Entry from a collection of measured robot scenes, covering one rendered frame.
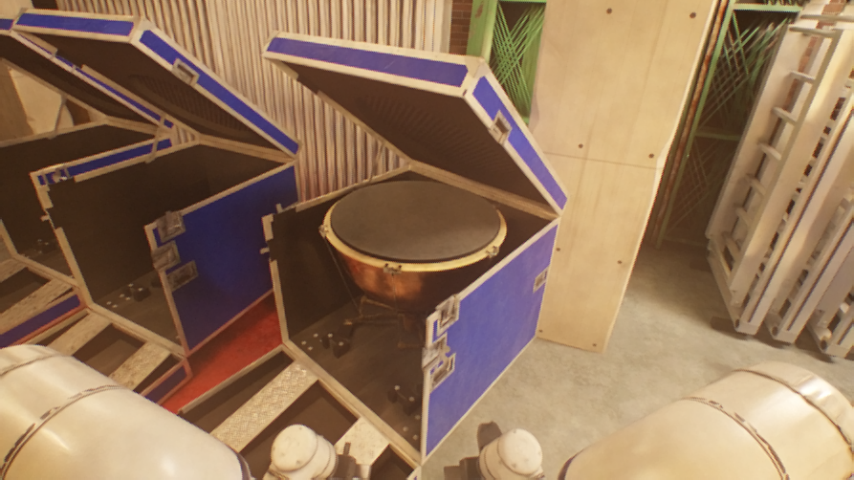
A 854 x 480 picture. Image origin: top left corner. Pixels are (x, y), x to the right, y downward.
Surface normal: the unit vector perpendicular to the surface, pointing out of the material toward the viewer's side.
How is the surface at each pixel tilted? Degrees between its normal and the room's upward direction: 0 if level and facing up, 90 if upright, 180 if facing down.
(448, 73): 52
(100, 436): 15
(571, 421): 0
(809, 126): 90
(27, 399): 6
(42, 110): 90
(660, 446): 31
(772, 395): 7
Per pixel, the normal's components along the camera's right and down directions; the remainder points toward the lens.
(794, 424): 0.15, -0.73
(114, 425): 0.32, -0.87
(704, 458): -0.16, -0.76
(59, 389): 0.14, -0.96
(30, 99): 0.94, 0.18
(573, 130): -0.34, 0.42
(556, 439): 0.04, -0.89
